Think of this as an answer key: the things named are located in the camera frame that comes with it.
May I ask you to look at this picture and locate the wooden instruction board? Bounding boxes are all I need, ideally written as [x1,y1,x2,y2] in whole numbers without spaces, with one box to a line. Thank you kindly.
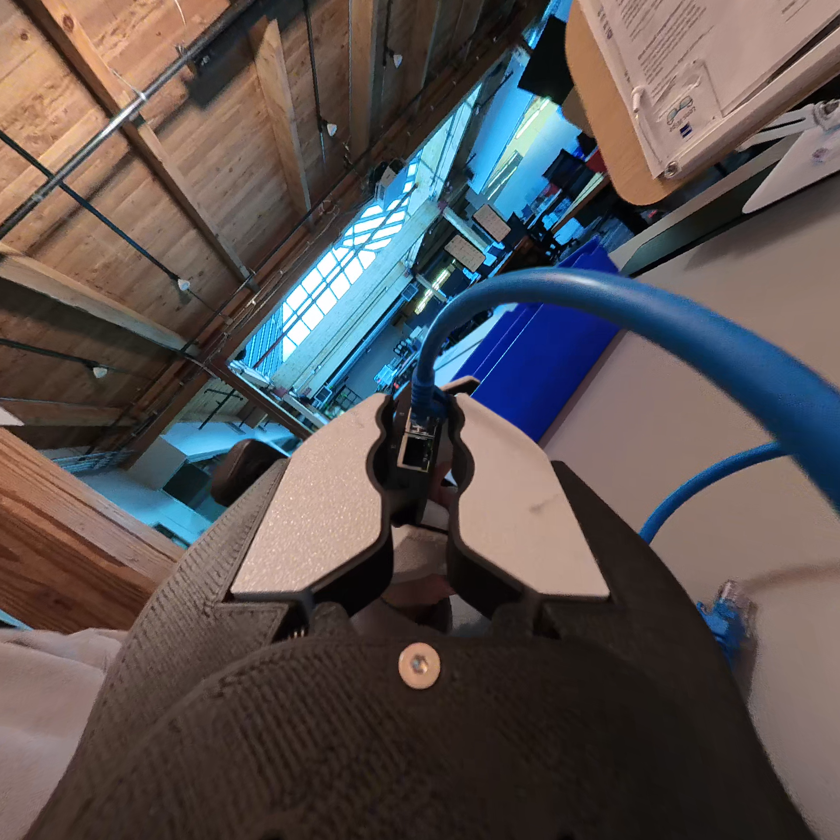
[566,0,840,207]

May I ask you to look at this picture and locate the person's grey sweater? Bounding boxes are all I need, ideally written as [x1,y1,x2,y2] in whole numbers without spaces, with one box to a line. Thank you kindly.
[0,626,129,840]

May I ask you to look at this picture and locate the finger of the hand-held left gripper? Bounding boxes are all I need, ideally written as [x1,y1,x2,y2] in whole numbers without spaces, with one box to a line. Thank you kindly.
[392,502,455,578]

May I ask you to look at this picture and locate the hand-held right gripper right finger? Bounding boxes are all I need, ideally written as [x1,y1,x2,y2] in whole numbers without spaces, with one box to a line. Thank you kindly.
[446,392,611,621]

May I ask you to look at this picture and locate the black network splitter box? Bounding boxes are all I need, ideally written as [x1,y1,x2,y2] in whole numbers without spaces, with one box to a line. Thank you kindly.
[384,377,481,522]

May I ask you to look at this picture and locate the blue network cable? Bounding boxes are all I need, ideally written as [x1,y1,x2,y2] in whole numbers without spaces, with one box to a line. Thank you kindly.
[410,268,840,665]

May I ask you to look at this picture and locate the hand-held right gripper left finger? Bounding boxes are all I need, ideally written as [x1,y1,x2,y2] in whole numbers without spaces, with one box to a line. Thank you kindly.
[230,392,395,605]

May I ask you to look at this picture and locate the person's left hand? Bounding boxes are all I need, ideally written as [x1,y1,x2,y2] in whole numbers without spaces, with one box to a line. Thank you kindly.
[384,577,457,611]

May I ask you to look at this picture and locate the white board stand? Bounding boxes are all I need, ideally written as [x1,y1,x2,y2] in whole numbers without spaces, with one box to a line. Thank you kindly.
[742,98,840,214]

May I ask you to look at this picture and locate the large grid window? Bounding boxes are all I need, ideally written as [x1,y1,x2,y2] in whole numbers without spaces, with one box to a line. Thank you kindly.
[246,200,411,371]

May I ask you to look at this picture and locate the blue plastic bin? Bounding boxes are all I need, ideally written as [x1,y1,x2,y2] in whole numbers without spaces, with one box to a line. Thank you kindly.
[462,236,623,444]

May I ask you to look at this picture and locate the grey desk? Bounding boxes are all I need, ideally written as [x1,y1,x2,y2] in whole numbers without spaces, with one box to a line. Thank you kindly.
[545,141,840,840]

